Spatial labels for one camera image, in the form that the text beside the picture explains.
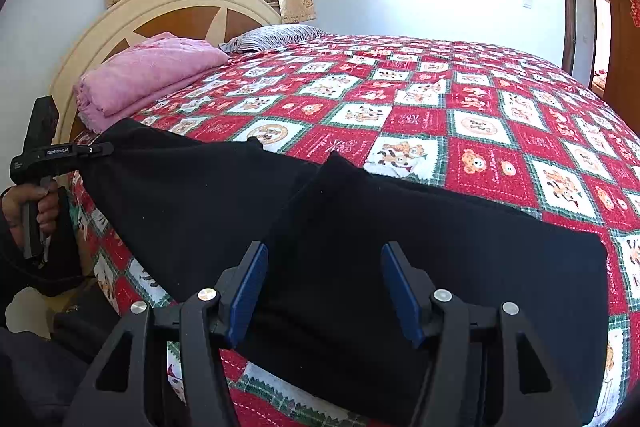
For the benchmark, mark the red patchwork bedspread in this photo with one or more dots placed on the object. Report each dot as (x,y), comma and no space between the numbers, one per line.
(474,118)

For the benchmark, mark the grey striped pillow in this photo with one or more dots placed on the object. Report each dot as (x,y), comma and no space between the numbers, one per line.
(271,37)

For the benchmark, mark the red door decoration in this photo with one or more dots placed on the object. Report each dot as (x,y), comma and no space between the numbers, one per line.
(634,11)

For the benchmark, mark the cream wooden headboard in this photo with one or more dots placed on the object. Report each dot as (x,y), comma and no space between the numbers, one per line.
(129,22)

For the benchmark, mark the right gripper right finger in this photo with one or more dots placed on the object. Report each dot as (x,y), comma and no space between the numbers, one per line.
(486,366)

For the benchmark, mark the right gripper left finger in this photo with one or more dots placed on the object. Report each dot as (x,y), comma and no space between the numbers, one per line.
(161,366)

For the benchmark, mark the black pants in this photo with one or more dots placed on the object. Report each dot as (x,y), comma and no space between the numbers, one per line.
(324,322)

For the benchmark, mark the dark trousers of person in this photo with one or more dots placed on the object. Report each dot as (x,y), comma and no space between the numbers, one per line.
(40,377)

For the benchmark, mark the pink folded blanket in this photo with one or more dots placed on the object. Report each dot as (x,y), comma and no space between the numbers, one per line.
(139,75)

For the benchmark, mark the dark sleeve left forearm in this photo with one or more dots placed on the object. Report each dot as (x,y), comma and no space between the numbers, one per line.
(61,270)

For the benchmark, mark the brown wooden door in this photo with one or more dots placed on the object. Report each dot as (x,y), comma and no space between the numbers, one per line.
(622,87)

